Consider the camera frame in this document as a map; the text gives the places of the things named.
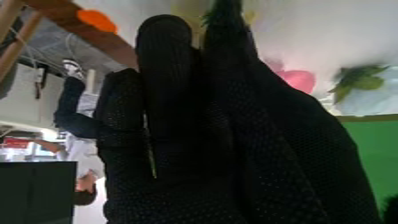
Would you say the pale blue flower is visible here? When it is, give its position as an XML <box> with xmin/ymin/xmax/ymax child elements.
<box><xmin>327</xmin><ymin>64</ymin><xmax>398</xmax><ymax>116</ymax></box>

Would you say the person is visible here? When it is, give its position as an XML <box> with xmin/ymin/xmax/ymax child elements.
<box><xmin>32</xmin><ymin>59</ymin><xmax>110</xmax><ymax>207</ymax></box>

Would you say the black cabinet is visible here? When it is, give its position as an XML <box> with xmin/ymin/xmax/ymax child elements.
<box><xmin>0</xmin><ymin>161</ymin><xmax>80</xmax><ymax>224</ymax></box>

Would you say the pink flower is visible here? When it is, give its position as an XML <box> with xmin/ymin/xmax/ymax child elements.
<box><xmin>263</xmin><ymin>58</ymin><xmax>318</xmax><ymax>95</ymax></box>

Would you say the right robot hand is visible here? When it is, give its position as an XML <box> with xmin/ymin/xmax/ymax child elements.
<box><xmin>94</xmin><ymin>13</ymin><xmax>386</xmax><ymax>224</ymax></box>

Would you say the white sheet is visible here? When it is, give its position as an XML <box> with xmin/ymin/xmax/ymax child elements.
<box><xmin>75</xmin><ymin>0</ymin><xmax>398</xmax><ymax>117</ymax></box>

